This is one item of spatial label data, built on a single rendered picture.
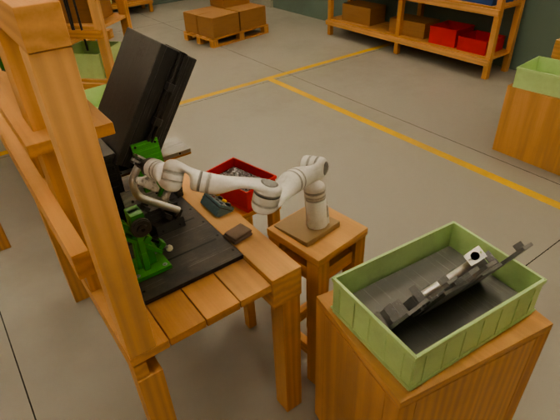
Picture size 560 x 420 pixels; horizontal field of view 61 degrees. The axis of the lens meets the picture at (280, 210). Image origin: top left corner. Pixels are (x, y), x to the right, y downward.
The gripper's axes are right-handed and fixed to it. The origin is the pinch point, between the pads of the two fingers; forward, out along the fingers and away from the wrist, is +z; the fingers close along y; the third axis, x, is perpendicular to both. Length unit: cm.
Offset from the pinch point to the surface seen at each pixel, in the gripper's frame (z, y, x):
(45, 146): -27.2, 37.1, 8.4
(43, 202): -6.6, 26.0, 25.8
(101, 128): -27.7, 25.7, -3.3
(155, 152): 13.8, -8.9, -7.5
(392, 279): -63, -86, 0
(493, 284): -88, -110, -14
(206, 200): 15.6, -41.1, 1.1
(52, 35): -66, 52, -13
